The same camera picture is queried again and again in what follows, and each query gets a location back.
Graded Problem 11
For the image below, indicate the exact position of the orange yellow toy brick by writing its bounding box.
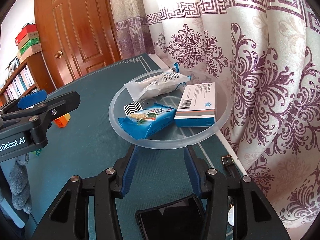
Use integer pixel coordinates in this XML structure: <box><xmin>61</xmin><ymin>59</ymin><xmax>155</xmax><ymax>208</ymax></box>
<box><xmin>53</xmin><ymin>113</ymin><xmax>71</xmax><ymax>128</ymax></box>

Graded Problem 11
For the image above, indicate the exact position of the blue cracker snack packet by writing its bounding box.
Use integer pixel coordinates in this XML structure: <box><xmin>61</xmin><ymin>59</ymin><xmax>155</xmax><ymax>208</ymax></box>
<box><xmin>118</xmin><ymin>103</ymin><xmax>176</xmax><ymax>140</ymax></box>

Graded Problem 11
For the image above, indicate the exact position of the black white zigzag cube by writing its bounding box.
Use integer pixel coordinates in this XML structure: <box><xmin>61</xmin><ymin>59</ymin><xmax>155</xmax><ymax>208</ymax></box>
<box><xmin>124</xmin><ymin>101</ymin><xmax>142</xmax><ymax>116</ymax></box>

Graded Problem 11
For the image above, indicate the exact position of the white blue medicine box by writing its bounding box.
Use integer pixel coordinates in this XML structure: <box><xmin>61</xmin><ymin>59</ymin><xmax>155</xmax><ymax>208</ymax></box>
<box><xmin>174</xmin><ymin>82</ymin><xmax>216</xmax><ymax>127</ymax></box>

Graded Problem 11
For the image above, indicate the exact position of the white printed plastic packet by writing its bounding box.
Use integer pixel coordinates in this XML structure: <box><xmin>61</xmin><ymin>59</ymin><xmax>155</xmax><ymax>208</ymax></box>
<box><xmin>125</xmin><ymin>63</ymin><xmax>191</xmax><ymax>102</ymax></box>

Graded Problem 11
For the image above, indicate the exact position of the green dotted block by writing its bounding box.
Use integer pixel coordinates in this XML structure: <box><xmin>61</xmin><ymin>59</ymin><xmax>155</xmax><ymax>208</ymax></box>
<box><xmin>32</xmin><ymin>149</ymin><xmax>42</xmax><ymax>157</ymax></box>

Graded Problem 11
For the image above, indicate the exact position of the grey gloved left hand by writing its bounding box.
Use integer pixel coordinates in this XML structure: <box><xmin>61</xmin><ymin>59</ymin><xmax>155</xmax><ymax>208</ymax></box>
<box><xmin>1</xmin><ymin>153</ymin><xmax>32</xmax><ymax>214</ymax></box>

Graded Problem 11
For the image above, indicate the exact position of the wooden bookshelf with books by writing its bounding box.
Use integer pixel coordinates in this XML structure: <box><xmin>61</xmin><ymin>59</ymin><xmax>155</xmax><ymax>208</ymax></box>
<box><xmin>1</xmin><ymin>53</ymin><xmax>56</xmax><ymax>105</ymax></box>

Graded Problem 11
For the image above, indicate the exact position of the black smartphone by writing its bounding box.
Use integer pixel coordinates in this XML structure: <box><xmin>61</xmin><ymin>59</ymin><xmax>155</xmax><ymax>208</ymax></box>
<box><xmin>135</xmin><ymin>194</ymin><xmax>205</xmax><ymax>240</ymax></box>

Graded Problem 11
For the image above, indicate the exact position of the green table mat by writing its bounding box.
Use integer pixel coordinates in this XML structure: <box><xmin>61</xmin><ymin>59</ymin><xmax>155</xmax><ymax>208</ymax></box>
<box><xmin>0</xmin><ymin>53</ymin><xmax>243</xmax><ymax>240</ymax></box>

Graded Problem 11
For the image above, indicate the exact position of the brass door knob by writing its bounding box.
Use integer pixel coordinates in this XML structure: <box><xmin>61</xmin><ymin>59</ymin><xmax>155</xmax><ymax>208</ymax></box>
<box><xmin>54</xmin><ymin>50</ymin><xmax>63</xmax><ymax>59</ymax></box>

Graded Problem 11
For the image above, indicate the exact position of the stack of shoe boxes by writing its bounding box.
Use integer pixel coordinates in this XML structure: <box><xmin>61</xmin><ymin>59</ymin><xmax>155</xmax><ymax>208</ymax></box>
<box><xmin>15</xmin><ymin>24</ymin><xmax>42</xmax><ymax>63</ymax></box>

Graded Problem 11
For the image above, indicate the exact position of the clear plastic bowl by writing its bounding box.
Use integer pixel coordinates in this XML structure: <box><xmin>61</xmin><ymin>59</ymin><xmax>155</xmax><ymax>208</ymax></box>
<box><xmin>108</xmin><ymin>69</ymin><xmax>231</xmax><ymax>150</ymax></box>

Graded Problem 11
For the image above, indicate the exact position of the brown wooden door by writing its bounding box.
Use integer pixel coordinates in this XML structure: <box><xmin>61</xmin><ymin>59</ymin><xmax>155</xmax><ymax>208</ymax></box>
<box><xmin>34</xmin><ymin>0</ymin><xmax>121</xmax><ymax>88</ymax></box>

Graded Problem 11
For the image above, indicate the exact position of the white purple patterned curtain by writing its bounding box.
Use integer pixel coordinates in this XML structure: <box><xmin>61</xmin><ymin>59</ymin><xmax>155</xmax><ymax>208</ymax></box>
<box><xmin>110</xmin><ymin>0</ymin><xmax>319</xmax><ymax>229</ymax></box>

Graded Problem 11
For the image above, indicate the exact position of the black strap wrist watch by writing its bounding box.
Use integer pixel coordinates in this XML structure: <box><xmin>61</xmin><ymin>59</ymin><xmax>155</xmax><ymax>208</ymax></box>
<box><xmin>221</xmin><ymin>154</ymin><xmax>241</xmax><ymax>227</ymax></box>

